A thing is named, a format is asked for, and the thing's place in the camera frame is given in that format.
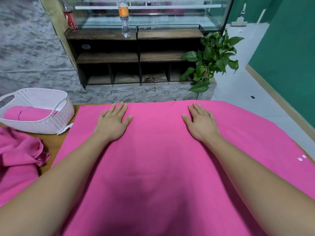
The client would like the person's right hand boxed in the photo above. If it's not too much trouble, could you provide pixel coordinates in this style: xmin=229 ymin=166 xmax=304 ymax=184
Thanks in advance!
xmin=181 ymin=102 xmax=222 ymax=144

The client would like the red label cola bottle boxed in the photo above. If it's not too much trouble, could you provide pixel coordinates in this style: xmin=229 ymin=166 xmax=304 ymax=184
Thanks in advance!
xmin=62 ymin=3 xmax=79 ymax=31

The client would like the white mop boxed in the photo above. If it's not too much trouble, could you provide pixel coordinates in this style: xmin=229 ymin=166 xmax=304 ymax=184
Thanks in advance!
xmin=230 ymin=3 xmax=248 ymax=28

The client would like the person's left forearm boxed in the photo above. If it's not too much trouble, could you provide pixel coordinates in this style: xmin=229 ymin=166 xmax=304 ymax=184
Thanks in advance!
xmin=0 ymin=134 xmax=110 ymax=236

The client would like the green potted plant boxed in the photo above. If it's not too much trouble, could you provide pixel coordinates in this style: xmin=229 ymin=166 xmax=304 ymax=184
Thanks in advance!
xmin=178 ymin=30 xmax=245 ymax=94

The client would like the clear bottle with orange label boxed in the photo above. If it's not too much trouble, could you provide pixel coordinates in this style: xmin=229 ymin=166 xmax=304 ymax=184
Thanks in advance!
xmin=117 ymin=0 xmax=132 ymax=39

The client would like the white woven plastic basket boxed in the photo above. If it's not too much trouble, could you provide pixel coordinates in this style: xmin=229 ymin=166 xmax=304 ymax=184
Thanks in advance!
xmin=0 ymin=87 xmax=75 ymax=135

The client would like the pile of pink cloths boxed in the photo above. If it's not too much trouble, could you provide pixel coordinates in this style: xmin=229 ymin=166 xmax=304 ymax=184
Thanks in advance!
xmin=0 ymin=125 xmax=51 ymax=208

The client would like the person's right forearm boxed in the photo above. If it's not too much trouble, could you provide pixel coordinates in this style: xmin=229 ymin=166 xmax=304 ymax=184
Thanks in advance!
xmin=203 ymin=134 xmax=315 ymax=236

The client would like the dark wooden shelf cabinet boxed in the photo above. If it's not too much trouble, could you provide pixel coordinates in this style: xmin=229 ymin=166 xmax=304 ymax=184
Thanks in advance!
xmin=65 ymin=25 xmax=218 ymax=89

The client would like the pink towel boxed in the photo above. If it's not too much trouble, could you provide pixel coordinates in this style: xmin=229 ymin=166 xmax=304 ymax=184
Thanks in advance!
xmin=3 ymin=106 xmax=60 ymax=122
xmin=51 ymin=99 xmax=315 ymax=236

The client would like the person's left hand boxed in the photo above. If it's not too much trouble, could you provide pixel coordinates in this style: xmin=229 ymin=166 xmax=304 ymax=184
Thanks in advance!
xmin=93 ymin=101 xmax=135 ymax=144

